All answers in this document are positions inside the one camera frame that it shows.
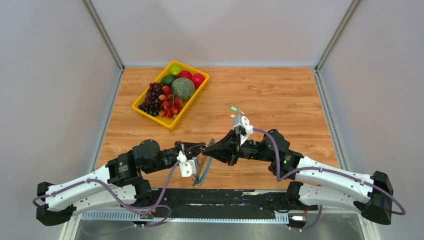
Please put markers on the green cantaloupe melon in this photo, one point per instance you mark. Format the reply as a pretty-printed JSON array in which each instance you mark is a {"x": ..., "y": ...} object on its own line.
[{"x": 183, "y": 88}]

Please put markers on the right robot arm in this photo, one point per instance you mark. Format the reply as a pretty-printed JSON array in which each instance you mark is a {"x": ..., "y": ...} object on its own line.
[{"x": 312, "y": 182}]

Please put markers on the green key tag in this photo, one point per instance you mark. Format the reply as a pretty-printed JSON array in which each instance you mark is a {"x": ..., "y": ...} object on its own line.
[{"x": 234, "y": 108}]

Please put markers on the red apple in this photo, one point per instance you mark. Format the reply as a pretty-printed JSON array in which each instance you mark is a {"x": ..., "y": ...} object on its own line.
[{"x": 185, "y": 74}]

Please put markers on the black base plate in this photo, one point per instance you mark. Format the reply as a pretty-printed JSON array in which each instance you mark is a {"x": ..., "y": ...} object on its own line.
[{"x": 200, "y": 203}]

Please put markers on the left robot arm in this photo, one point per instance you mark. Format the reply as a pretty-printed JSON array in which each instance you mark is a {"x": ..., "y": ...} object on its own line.
[{"x": 119, "y": 182}]

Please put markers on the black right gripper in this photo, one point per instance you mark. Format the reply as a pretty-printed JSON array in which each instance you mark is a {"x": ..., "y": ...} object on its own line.
[{"x": 228, "y": 150}]

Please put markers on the keyring bunch with blue tag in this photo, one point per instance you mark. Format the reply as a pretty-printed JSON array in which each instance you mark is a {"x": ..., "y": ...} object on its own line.
[{"x": 203, "y": 163}]

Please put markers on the dark grape bunch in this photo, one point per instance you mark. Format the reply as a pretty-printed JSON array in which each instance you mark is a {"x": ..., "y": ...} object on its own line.
[{"x": 151, "y": 103}]

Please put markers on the dark green lime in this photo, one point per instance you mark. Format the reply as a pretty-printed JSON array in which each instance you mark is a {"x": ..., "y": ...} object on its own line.
[{"x": 168, "y": 80}]

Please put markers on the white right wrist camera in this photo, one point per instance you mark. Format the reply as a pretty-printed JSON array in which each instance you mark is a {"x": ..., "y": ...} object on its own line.
[{"x": 242, "y": 127}]

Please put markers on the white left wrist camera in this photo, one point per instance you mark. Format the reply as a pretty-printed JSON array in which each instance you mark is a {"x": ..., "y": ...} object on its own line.
[{"x": 188, "y": 167}]

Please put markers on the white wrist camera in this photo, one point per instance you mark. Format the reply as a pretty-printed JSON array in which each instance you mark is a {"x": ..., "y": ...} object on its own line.
[
  {"x": 242, "y": 127},
  {"x": 188, "y": 167}
]

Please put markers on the pink red fruit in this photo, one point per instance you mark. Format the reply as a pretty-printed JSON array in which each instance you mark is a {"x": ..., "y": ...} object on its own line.
[{"x": 197, "y": 80}]

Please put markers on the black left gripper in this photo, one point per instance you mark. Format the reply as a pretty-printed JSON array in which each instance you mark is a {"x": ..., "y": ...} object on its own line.
[{"x": 193, "y": 148}]

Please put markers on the yellow plastic fruit tray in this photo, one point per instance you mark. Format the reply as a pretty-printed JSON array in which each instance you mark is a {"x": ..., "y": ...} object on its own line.
[{"x": 171, "y": 123}]

